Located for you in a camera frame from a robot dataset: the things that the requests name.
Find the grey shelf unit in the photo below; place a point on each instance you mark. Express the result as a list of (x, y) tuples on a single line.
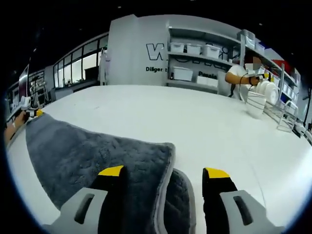
[(242, 46)]

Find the black framed window wall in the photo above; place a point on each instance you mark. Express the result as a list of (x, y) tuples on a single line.
[(78, 70)]

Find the person's left hand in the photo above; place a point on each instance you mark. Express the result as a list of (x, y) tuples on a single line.
[(22, 119)]

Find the row of white storage bins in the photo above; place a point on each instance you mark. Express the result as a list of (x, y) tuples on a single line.
[(176, 47)]

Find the grey towel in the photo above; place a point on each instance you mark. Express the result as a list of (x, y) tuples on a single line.
[(85, 156)]

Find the hanging white coat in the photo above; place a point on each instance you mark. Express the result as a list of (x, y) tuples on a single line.
[(104, 65)]

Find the stack of white bowls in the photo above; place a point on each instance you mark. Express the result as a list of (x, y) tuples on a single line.
[(268, 91)]

